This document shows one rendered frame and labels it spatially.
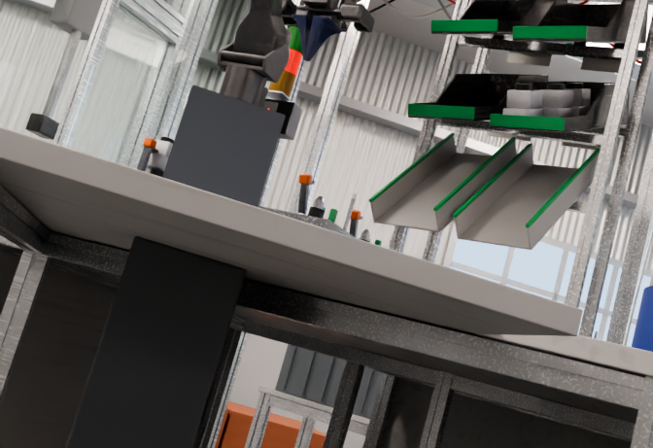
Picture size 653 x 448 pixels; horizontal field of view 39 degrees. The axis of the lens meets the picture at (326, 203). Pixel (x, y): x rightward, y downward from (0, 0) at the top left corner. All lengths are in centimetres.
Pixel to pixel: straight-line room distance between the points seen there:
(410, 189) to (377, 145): 437
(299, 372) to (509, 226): 231
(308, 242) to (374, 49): 526
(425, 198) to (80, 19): 134
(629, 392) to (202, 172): 64
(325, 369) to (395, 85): 287
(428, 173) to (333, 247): 77
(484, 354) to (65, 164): 64
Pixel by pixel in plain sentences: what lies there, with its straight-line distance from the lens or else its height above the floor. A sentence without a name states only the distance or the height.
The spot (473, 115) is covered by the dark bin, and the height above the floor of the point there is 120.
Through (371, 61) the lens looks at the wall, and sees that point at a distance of 611.
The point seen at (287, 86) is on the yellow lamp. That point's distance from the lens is 195.
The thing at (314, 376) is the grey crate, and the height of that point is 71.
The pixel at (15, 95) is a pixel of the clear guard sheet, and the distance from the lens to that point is 296.
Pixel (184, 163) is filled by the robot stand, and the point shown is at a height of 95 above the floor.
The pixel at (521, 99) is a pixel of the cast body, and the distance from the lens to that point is 154.
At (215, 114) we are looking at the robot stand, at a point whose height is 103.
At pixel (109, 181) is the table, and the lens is 91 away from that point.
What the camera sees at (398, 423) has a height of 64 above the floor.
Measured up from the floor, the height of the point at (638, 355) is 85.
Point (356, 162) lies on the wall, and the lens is 593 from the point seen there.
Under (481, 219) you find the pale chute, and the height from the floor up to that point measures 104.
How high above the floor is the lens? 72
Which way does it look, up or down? 10 degrees up
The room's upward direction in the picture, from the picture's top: 16 degrees clockwise
